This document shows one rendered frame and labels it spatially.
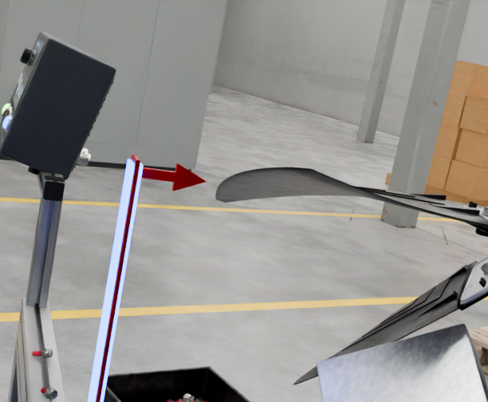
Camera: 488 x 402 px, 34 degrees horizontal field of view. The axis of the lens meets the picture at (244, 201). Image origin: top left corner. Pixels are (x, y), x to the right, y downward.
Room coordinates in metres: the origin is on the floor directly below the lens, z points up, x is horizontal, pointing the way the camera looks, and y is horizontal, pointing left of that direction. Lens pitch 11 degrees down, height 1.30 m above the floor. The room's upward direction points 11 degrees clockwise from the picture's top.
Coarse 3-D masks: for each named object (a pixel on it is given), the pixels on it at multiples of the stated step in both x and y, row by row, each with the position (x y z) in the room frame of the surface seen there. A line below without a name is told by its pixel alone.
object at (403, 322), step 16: (464, 272) 0.87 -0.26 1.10; (432, 288) 0.90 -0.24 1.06; (448, 288) 0.86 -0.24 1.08; (464, 288) 0.83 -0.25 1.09; (416, 304) 0.88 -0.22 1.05; (432, 304) 0.84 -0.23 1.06; (448, 304) 0.82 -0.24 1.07; (384, 320) 0.92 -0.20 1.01; (400, 320) 0.87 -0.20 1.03; (416, 320) 0.83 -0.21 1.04; (432, 320) 0.81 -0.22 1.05; (368, 336) 0.90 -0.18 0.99; (384, 336) 0.85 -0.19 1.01; (400, 336) 0.82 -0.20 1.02; (352, 352) 0.87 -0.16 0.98
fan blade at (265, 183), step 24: (264, 168) 0.62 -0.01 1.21; (288, 168) 0.59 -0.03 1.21; (216, 192) 0.75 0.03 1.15; (240, 192) 0.75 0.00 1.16; (264, 192) 0.75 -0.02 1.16; (288, 192) 0.75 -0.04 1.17; (312, 192) 0.74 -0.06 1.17; (336, 192) 0.69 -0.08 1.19; (360, 192) 0.62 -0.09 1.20; (384, 192) 0.71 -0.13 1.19; (456, 216) 0.67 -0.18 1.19; (480, 216) 0.71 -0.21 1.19
